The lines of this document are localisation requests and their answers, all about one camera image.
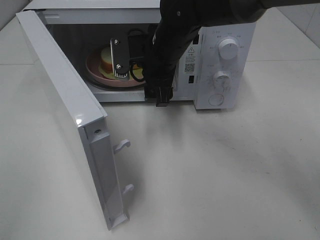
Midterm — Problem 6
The pink round plate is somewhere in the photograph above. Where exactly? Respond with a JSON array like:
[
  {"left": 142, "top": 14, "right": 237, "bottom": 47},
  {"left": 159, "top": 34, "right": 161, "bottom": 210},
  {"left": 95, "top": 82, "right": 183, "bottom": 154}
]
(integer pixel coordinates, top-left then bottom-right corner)
[{"left": 85, "top": 45, "right": 135, "bottom": 80}]

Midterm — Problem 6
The round door release button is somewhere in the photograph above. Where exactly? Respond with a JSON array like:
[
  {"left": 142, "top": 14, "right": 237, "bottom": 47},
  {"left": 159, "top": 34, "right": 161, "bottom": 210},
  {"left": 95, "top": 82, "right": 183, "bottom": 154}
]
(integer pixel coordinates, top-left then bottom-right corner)
[{"left": 208, "top": 93, "right": 224, "bottom": 107}]

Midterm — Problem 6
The toast sandwich with filling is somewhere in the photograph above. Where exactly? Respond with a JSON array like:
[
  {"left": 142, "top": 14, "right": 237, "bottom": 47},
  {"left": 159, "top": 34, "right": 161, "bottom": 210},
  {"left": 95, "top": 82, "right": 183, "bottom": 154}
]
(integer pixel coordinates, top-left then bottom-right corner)
[{"left": 98, "top": 46, "right": 143, "bottom": 80}]

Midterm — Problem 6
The white microwave oven body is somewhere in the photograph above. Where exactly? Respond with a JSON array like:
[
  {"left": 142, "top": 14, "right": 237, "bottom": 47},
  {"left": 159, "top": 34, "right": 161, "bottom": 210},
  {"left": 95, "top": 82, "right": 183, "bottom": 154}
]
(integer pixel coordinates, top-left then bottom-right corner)
[{"left": 22, "top": 0, "right": 256, "bottom": 110}]

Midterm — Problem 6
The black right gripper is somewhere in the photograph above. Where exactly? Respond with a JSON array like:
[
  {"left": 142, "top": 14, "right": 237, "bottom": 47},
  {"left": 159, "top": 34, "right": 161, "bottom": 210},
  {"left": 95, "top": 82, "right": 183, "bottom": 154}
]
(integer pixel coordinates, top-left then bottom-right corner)
[{"left": 143, "top": 22, "right": 201, "bottom": 107}]

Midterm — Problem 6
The glass microwave turntable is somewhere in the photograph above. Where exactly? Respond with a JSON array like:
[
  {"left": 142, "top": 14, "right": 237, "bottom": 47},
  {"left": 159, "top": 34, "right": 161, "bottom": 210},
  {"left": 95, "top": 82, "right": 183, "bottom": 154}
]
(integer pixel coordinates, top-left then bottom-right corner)
[{"left": 87, "top": 71, "right": 145, "bottom": 91}]

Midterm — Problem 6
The white microwave door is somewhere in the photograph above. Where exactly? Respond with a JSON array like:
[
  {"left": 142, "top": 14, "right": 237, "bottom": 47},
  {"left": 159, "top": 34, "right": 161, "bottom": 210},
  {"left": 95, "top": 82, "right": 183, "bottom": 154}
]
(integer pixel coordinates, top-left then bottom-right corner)
[{"left": 16, "top": 10, "right": 131, "bottom": 230}]

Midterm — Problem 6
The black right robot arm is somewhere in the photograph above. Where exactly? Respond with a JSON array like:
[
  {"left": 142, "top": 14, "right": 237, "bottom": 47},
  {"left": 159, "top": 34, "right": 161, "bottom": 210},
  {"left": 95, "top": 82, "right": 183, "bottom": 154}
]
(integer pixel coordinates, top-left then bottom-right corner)
[{"left": 143, "top": 0, "right": 280, "bottom": 107}]

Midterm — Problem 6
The white timer knob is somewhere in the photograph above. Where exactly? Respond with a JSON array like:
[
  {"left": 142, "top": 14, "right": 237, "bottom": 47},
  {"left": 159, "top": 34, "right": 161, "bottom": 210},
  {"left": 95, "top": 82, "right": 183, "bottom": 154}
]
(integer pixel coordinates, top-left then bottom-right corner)
[{"left": 212, "top": 70, "right": 231, "bottom": 88}]

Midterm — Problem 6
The upper white power knob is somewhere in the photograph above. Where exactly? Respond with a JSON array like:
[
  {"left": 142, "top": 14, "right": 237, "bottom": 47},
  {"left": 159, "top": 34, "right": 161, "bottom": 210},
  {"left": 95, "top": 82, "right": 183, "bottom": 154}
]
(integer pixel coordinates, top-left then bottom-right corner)
[{"left": 218, "top": 37, "right": 239, "bottom": 60}]

